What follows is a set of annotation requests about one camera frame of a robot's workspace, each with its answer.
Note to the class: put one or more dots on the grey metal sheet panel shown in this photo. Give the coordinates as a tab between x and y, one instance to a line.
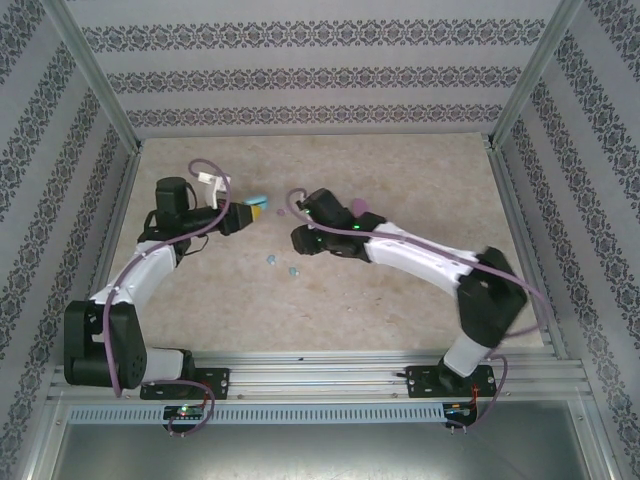
320	450

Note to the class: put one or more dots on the small circuit board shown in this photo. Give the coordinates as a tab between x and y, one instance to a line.
460	410
185	411

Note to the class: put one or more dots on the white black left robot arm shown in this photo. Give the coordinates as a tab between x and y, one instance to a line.
145	270

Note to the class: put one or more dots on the pink earbud charging case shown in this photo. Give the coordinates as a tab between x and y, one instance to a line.
358	205

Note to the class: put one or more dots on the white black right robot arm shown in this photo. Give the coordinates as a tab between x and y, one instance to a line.
415	250

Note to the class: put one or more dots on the aluminium frame post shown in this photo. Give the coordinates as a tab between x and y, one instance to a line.
95	75
535	75

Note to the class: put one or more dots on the blue earbud charging case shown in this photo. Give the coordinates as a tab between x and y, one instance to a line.
260	201

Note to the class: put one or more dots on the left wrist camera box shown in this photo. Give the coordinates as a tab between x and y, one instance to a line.
212	180

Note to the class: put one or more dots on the aluminium side frame rail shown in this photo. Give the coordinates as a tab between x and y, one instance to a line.
110	250
520	225

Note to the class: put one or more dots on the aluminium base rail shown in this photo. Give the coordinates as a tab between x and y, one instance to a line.
320	375

